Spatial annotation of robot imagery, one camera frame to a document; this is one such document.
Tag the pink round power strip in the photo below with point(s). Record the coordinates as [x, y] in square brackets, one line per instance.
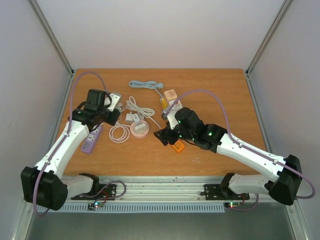
[127, 131]

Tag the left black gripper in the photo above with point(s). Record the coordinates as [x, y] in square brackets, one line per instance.
[113, 120]

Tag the white plug adapter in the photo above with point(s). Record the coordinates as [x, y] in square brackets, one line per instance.
[141, 128]

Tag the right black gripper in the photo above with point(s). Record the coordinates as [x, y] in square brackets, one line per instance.
[167, 135]

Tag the tan cube adapter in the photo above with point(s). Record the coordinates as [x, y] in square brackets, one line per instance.
[170, 95]

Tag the yellow cube socket adapter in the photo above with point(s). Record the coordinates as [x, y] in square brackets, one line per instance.
[163, 103]

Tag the orange power strip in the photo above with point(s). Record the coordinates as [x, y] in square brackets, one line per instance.
[178, 146]

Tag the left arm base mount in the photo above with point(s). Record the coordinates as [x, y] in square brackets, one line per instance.
[108, 192]

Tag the purple power strip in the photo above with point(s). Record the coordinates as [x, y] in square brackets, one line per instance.
[91, 140]

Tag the blue cable tray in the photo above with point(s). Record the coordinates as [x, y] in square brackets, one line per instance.
[134, 208]

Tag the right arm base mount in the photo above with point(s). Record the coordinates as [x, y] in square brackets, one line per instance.
[214, 192]

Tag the white cube socket adapter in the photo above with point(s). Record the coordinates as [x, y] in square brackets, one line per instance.
[177, 105]

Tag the blue power strip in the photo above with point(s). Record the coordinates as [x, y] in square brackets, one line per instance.
[153, 85]

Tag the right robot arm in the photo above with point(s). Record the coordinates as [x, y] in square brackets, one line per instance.
[279, 177]

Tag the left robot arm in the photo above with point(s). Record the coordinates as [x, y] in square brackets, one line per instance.
[43, 184]

